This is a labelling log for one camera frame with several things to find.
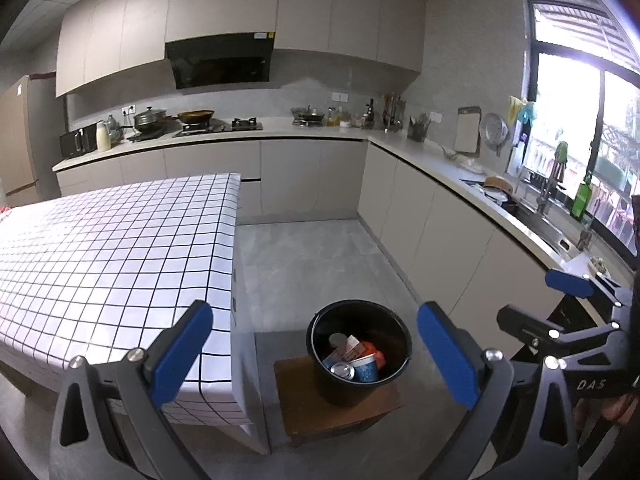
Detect low wooden stool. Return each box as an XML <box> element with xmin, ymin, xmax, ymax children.
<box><xmin>273</xmin><ymin>355</ymin><xmax>404</xmax><ymax>449</ymax></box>

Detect stacked dishes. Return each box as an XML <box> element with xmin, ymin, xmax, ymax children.
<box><xmin>482</xmin><ymin>176</ymin><xmax>516</xmax><ymax>206</ymax></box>

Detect hanging yellow teal gloves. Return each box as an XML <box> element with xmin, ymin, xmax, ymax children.
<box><xmin>507</xmin><ymin>96</ymin><xmax>536</xmax><ymax>125</ymax></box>

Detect beige base cabinets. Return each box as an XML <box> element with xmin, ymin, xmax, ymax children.
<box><xmin>52</xmin><ymin>135</ymin><xmax>626</xmax><ymax>322</ymax></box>

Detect metal faucet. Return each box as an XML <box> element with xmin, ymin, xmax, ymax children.
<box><xmin>535</xmin><ymin>160</ymin><xmax>566</xmax><ymax>216</ymax></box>

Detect green bottle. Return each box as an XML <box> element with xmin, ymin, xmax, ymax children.
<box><xmin>572</xmin><ymin>172</ymin><xmax>595</xmax><ymax>224</ymax></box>

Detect blue printed paper cup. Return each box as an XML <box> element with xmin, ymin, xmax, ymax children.
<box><xmin>347</xmin><ymin>354</ymin><xmax>380</xmax><ymax>385</ymax></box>

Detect black gas stove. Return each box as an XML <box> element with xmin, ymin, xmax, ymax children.
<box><xmin>172</xmin><ymin>117</ymin><xmax>265</xmax><ymax>139</ymax></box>

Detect utensil holder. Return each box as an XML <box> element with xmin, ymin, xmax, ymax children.
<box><xmin>382</xmin><ymin>92</ymin><xmax>407</xmax><ymax>134</ymax></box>

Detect beige refrigerator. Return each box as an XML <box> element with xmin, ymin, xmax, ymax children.
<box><xmin>0</xmin><ymin>74</ymin><xmax>67</xmax><ymax>209</ymax></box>

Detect round metal strainer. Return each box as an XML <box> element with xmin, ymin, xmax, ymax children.
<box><xmin>479</xmin><ymin>112</ymin><xmax>510</xmax><ymax>157</ymax></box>

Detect brown wok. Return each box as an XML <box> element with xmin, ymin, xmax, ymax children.
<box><xmin>176</xmin><ymin>110</ymin><xmax>216</xmax><ymax>126</ymax></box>

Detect beige wall cabinets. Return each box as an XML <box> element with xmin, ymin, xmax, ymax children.
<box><xmin>55</xmin><ymin>0</ymin><xmax>427</xmax><ymax>99</ymax></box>

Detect dark chopstick holder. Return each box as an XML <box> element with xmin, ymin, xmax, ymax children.
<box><xmin>407</xmin><ymin>112</ymin><xmax>432</xmax><ymax>144</ymax></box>

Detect red plastic bag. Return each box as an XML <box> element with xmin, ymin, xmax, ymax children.
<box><xmin>362</xmin><ymin>341</ymin><xmax>387</xmax><ymax>368</ymax></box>

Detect black built-in appliance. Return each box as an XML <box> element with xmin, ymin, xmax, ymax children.
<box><xmin>547</xmin><ymin>294</ymin><xmax>601</xmax><ymax>332</ymax></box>

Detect steel sink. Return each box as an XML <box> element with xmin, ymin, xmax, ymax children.
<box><xmin>500</xmin><ymin>200</ymin><xmax>572</xmax><ymax>257</ymax></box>

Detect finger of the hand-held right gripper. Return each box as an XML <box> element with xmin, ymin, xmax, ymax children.
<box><xmin>496</xmin><ymin>304</ymin><xmax>622</xmax><ymax>359</ymax></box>
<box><xmin>545</xmin><ymin>267</ymin><xmax>633</xmax><ymax>311</ymax></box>

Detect metal pan with lid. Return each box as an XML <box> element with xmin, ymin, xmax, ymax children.
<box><xmin>291</xmin><ymin>105</ymin><xmax>326</xmax><ymax>126</ymax></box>

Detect kitchen window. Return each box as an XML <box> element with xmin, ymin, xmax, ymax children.
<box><xmin>522</xmin><ymin>0</ymin><xmax>640</xmax><ymax>257</ymax></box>

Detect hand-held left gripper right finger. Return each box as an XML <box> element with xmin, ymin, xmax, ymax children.
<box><xmin>417</xmin><ymin>301</ymin><xmax>587</xmax><ymax>480</ymax></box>

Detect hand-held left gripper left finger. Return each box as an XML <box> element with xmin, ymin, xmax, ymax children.
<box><xmin>50</xmin><ymin>300</ymin><xmax>216</xmax><ymax>480</ymax></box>

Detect black range hood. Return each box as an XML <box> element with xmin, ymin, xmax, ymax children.
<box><xmin>165</xmin><ymin>32</ymin><xmax>275</xmax><ymax>90</ymax></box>

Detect black plastic bucket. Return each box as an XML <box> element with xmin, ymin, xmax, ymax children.
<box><xmin>306</xmin><ymin>300</ymin><xmax>414</xmax><ymax>409</ymax></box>

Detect black microwave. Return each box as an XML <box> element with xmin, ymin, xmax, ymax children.
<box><xmin>59</xmin><ymin>124</ymin><xmax>99</xmax><ymax>160</ymax></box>

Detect person's right hand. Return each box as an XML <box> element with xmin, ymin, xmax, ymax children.
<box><xmin>572</xmin><ymin>389</ymin><xmax>639</xmax><ymax>429</ymax></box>

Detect dark pot with lid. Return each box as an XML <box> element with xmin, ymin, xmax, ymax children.
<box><xmin>132</xmin><ymin>106</ymin><xmax>171</xmax><ymax>135</ymax></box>

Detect checked white tablecloth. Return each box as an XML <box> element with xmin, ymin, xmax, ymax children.
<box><xmin>0</xmin><ymin>173</ymin><xmax>256</xmax><ymax>442</ymax></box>

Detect white cutting board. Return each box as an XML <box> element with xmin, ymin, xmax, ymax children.
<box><xmin>455</xmin><ymin>106</ymin><xmax>482</xmax><ymax>154</ymax></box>

